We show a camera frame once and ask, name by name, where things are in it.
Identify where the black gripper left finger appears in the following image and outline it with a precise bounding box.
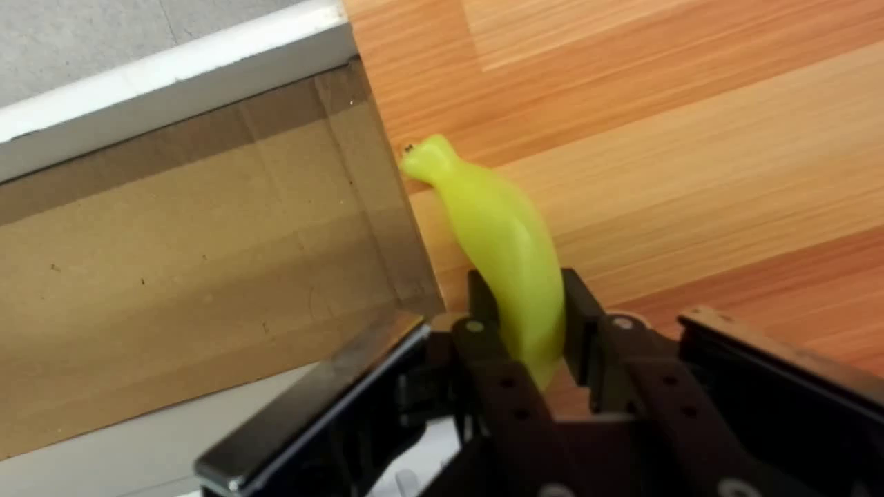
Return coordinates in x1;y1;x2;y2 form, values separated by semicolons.
451;270;572;497

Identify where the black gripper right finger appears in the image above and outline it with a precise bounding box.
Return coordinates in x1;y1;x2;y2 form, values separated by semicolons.
561;267;771;497

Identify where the yellow toy banana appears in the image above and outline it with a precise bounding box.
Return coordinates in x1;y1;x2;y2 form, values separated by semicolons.
399;135;565;390

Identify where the wooden counter top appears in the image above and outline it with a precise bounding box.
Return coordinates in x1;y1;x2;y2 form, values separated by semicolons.
346;0;884;374

